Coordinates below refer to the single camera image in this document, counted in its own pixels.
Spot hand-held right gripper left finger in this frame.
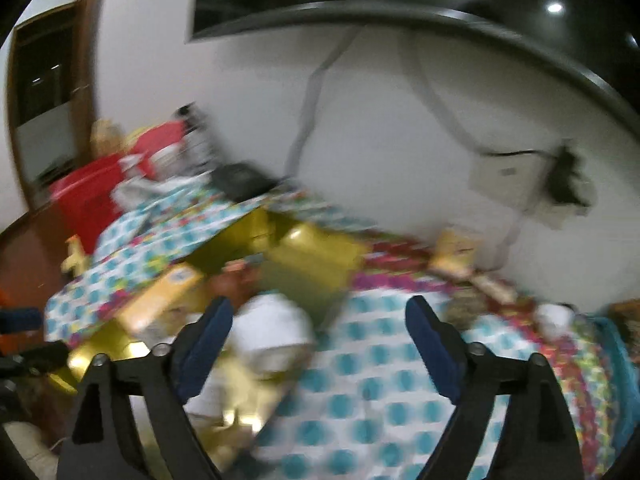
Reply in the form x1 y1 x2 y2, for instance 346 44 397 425
56 296 234 480

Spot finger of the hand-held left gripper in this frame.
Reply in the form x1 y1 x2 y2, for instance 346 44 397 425
0 341 70 376
0 307 45 333

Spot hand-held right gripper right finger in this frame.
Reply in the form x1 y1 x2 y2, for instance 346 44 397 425
405 295 586 480

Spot white towel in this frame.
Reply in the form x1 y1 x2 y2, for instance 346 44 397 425
187 367 238 418
232 294 316 378
534 302 576 336

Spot brown toy figurine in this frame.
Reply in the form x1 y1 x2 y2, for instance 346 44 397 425
210 255 266 311

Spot long yellow box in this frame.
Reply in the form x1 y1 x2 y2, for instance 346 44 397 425
116 262 206 333

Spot gold metal tray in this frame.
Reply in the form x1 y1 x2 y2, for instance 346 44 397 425
47 207 373 466

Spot polka dot tablecloth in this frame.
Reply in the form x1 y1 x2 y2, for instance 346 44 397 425
42 175 631 480

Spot yellow duck toy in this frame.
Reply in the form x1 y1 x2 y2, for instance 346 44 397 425
60 235 93 273

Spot red gift bag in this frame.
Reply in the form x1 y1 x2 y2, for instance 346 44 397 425
50 152 126 256
132 120 186 161

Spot black router box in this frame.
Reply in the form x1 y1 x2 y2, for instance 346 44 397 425
210 161 281 201

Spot blue cloth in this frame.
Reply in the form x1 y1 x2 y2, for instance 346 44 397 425
580 305 640 411

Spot yellow cardboard boxes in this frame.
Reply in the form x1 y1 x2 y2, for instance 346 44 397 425
90 119 126 156

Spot black spray bottle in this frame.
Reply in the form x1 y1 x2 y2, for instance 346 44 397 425
177 102 221 161

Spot black charger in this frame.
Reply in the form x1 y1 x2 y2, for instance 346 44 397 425
542 145 598 208

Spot wooden door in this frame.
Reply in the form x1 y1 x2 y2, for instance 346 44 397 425
5 0 98 211

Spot black charger cable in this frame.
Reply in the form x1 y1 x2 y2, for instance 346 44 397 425
500 210 526 271

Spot beige wall socket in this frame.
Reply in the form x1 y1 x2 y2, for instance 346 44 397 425
467 147 598 231

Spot black power cable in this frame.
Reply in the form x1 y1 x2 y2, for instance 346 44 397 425
400 25 481 156

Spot black television cable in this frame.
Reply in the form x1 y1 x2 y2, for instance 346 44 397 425
285 25 361 181

